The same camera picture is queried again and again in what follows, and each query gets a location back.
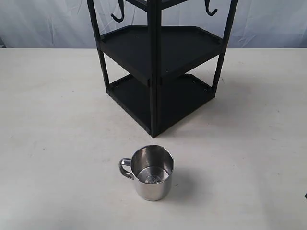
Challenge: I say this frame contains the stainless steel mug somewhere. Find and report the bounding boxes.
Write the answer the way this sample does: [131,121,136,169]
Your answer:
[118,145,175,201]

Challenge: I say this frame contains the black three-tier shelf rack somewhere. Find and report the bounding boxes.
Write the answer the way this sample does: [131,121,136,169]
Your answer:
[87,0,238,137]

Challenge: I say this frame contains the black metal hook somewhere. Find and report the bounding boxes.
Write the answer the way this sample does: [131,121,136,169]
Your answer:
[110,0,126,23]
[204,0,218,16]

